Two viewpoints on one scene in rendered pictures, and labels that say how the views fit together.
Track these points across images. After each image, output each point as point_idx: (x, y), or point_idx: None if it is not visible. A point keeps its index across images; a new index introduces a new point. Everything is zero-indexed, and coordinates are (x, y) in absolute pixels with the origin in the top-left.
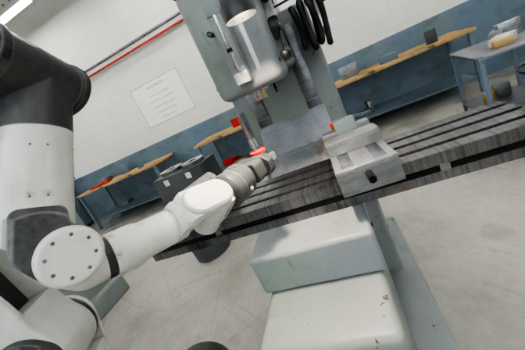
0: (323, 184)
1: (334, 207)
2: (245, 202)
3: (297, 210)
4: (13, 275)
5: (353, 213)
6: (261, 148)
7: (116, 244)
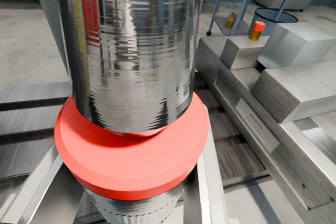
0: (227, 159)
1: (224, 192)
2: (3, 163)
3: None
4: None
5: (259, 214)
6: (189, 118)
7: None
